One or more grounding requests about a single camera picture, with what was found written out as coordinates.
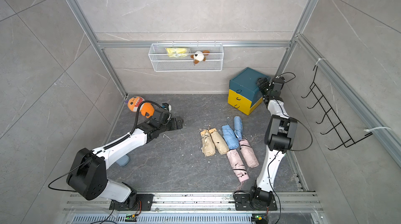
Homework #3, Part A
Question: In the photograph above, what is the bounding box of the teal and yellow drawer box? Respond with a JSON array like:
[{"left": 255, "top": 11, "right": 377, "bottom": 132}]
[{"left": 228, "top": 67, "right": 270, "bottom": 115}]

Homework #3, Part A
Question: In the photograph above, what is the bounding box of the beige umbrella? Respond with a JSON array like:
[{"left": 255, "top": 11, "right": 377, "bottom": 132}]
[
  {"left": 208, "top": 129, "right": 229, "bottom": 155},
  {"left": 199, "top": 129, "right": 216, "bottom": 157}
]

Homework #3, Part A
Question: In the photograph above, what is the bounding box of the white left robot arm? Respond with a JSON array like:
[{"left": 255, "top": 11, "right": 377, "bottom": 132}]
[{"left": 66, "top": 108, "right": 184, "bottom": 210}]

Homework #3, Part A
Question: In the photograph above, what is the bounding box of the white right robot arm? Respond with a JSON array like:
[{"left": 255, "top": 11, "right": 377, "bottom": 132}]
[{"left": 250, "top": 77, "right": 298, "bottom": 210}]

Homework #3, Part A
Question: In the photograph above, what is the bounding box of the blue folded umbrella right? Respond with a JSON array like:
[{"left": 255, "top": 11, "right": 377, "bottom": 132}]
[{"left": 234, "top": 116, "right": 243, "bottom": 141}]

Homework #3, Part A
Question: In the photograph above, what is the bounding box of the blue folded umbrella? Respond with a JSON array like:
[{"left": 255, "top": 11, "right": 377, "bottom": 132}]
[
  {"left": 234, "top": 116, "right": 243, "bottom": 141},
  {"left": 221, "top": 117, "right": 240, "bottom": 150}
]

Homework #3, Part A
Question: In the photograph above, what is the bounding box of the blue folded umbrella left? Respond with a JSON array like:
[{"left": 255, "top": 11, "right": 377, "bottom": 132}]
[{"left": 221, "top": 117, "right": 240, "bottom": 150}]

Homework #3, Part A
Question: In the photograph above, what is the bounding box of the pink folded umbrella rear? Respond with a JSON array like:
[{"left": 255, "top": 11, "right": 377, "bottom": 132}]
[{"left": 239, "top": 139, "right": 259, "bottom": 168}]

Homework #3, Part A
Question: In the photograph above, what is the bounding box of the pink folded umbrella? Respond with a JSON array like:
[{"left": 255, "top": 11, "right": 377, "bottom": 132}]
[
  {"left": 239, "top": 139, "right": 259, "bottom": 168},
  {"left": 226, "top": 149, "right": 249, "bottom": 183}
]

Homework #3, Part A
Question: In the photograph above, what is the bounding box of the pink folded umbrella front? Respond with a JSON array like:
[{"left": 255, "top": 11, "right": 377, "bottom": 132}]
[{"left": 226, "top": 149, "right": 249, "bottom": 183}]

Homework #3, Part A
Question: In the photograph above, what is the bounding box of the orange shark plush toy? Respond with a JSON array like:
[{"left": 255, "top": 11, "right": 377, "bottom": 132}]
[{"left": 126, "top": 96, "right": 155, "bottom": 118}]

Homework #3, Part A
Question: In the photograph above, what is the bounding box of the light blue cup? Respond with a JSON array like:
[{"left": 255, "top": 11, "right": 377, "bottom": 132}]
[{"left": 116, "top": 155, "right": 130, "bottom": 167}]

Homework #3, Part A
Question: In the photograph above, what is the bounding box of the brown white plush dog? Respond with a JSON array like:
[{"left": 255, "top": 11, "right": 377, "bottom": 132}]
[{"left": 191, "top": 50, "right": 210, "bottom": 65}]

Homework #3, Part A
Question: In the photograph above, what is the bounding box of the yellow package in basket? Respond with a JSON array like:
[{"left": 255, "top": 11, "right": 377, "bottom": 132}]
[{"left": 166, "top": 47, "right": 190, "bottom": 58}]

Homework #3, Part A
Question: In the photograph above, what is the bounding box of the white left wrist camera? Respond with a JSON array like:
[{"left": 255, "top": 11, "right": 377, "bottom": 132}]
[{"left": 162, "top": 103, "right": 172, "bottom": 112}]

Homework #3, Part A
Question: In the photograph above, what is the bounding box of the white wire wall basket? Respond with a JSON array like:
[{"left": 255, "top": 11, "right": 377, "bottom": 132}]
[{"left": 148, "top": 42, "right": 224, "bottom": 72}]

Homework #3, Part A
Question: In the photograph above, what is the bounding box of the black wire wall hook rack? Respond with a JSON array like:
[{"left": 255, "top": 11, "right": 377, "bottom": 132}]
[{"left": 302, "top": 66, "right": 373, "bottom": 151}]

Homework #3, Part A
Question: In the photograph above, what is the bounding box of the metal base rail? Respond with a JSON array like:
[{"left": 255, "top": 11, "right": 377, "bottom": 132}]
[{"left": 56, "top": 192, "right": 329, "bottom": 224}]

